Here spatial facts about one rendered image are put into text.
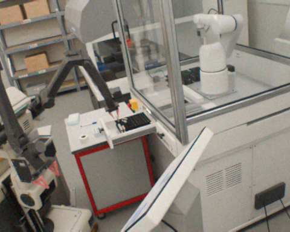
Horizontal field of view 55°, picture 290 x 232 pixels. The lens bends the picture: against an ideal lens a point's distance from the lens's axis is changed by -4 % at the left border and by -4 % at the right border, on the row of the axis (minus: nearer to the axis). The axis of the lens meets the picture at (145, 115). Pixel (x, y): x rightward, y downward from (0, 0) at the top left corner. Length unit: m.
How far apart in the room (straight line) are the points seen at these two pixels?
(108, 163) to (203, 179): 0.82
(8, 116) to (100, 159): 1.06
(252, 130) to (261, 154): 0.23
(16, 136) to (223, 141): 1.10
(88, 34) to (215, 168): 1.58
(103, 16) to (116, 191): 1.50
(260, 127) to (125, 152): 1.03
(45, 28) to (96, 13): 3.48
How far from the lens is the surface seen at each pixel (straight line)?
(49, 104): 1.79
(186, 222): 1.10
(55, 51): 6.08
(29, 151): 1.39
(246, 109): 1.71
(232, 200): 2.05
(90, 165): 2.25
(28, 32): 6.07
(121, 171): 2.33
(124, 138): 1.91
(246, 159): 1.91
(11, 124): 1.37
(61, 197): 2.80
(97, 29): 2.62
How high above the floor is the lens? 1.79
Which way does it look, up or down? 26 degrees down
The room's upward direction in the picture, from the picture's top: 11 degrees counter-clockwise
